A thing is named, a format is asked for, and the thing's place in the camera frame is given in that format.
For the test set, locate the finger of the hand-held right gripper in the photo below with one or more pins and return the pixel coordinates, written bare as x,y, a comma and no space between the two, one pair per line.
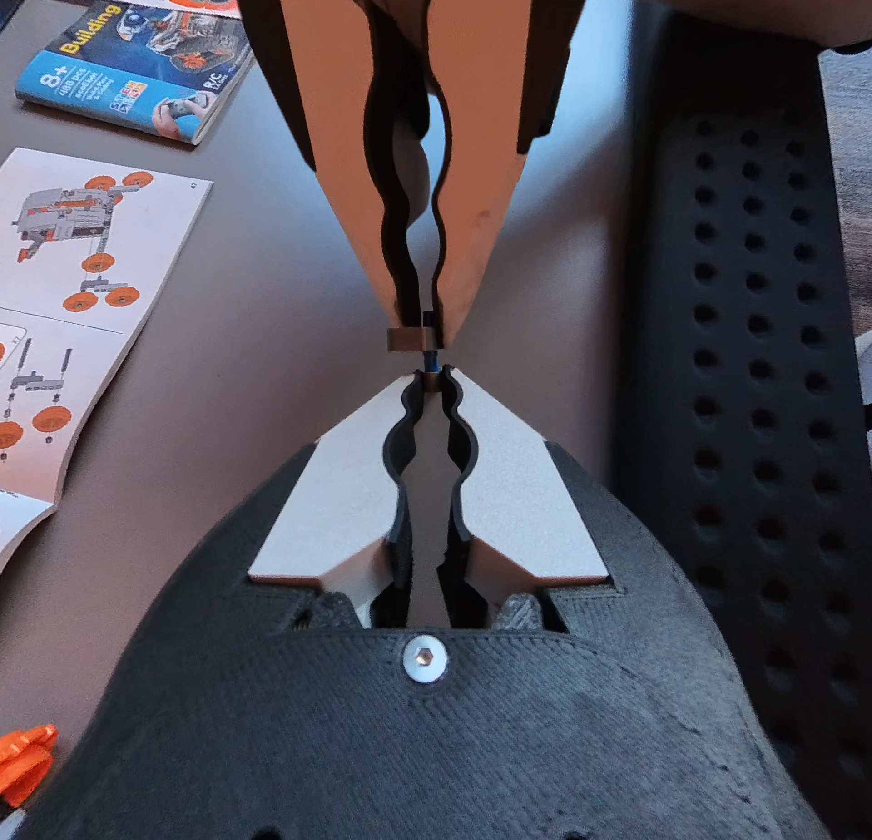
340,138
484,138

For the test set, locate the grey desk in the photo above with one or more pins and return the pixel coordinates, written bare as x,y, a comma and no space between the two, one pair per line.
272,275

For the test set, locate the blue closed booklet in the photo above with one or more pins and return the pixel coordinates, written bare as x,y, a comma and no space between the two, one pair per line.
122,77

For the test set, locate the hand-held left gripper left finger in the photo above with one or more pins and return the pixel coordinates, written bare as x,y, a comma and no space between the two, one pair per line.
327,513

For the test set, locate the person's right forearm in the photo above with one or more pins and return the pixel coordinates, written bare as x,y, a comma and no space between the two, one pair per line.
715,2

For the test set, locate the grey orange toy robot model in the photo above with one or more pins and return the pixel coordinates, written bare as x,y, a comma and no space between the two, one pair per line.
24,765

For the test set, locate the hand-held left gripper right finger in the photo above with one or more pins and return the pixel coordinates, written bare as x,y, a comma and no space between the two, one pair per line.
524,513

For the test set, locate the open white instruction booklet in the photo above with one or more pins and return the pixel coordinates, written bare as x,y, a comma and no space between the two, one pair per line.
82,309

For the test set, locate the long grey holed beam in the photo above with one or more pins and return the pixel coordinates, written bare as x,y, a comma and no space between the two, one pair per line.
430,382

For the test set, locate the black perforated chair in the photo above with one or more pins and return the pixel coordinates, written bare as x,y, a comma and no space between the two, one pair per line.
736,377

